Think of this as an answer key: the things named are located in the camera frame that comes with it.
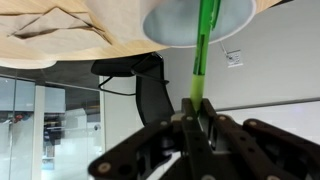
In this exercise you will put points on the beige folded cloth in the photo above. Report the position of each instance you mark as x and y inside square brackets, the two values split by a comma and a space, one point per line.
[60, 43]

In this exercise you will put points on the white ceramic mug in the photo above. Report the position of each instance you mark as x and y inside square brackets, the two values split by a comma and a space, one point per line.
[173, 30]

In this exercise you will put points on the black mesh office chair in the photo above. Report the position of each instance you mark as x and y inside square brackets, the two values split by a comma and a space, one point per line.
[153, 96]

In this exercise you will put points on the white floor power outlet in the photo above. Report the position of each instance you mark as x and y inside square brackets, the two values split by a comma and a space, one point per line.
[235, 59]

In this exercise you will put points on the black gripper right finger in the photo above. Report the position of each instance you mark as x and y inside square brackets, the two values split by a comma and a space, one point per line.
[260, 150]

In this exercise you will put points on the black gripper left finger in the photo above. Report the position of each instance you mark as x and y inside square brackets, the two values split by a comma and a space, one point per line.
[160, 150]

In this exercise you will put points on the brown paper napkin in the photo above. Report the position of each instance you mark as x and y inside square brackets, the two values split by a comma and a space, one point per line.
[116, 20]

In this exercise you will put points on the green pen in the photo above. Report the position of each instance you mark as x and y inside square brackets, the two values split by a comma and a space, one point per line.
[200, 56]

